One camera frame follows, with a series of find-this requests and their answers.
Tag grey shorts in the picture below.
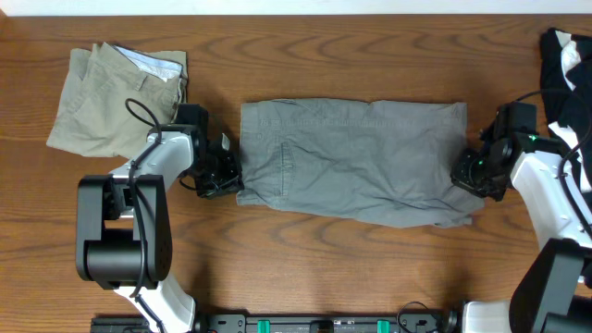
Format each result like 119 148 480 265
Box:
237 98 485 228

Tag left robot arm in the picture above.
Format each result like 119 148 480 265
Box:
75 104 243 332

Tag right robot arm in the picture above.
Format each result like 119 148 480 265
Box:
450 102 591 333

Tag folded khaki shorts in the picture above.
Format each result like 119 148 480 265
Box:
46 43 188 158

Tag black and white garment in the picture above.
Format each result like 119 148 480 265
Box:
539 28 591 193

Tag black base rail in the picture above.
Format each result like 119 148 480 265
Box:
90 302 463 333

